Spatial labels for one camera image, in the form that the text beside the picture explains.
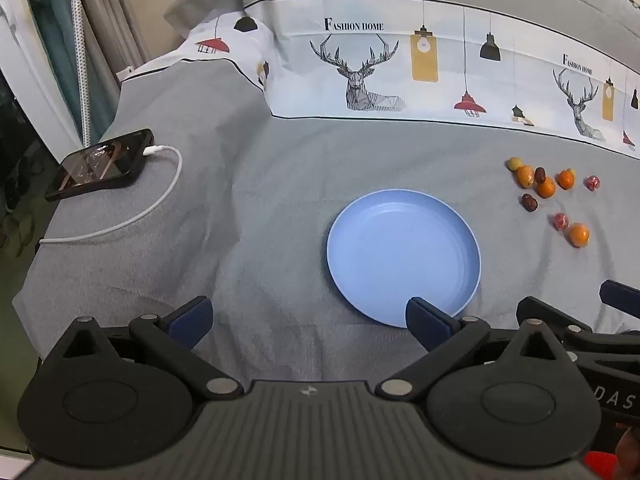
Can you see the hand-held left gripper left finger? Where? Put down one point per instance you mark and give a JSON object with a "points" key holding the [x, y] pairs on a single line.
{"points": [[192, 319]]}

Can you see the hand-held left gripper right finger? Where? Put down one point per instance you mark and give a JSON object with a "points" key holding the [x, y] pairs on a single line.
{"points": [[425, 321]]}

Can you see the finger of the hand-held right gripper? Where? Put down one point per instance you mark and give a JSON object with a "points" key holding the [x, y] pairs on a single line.
{"points": [[622, 296], [555, 316]]}

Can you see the blue round plate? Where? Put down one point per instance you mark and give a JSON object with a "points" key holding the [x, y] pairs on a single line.
{"points": [[400, 250]]}

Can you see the red date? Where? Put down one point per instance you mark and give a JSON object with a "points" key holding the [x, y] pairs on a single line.
{"points": [[529, 202], [540, 175]]}

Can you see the person's right forearm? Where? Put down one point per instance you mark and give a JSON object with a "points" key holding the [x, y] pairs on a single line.
{"points": [[602, 467]]}

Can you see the small orange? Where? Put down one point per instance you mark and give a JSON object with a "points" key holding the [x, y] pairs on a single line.
{"points": [[566, 179], [546, 188], [579, 234]]}

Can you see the small red round fruit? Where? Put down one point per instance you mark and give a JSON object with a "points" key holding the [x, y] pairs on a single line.
{"points": [[592, 183], [560, 221]]}

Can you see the black smartphone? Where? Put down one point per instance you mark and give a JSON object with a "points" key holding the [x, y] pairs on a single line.
{"points": [[97, 165]]}

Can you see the deer print blanket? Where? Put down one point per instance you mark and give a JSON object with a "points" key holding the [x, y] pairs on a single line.
{"points": [[320, 85]]}

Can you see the white dotted pole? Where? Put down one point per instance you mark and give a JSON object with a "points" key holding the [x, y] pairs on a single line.
{"points": [[81, 70]]}

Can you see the beige curtain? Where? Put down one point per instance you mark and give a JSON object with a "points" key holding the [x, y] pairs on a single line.
{"points": [[120, 5]]}

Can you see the teal curtain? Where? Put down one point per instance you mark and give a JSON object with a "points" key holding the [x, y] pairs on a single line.
{"points": [[50, 20]]}

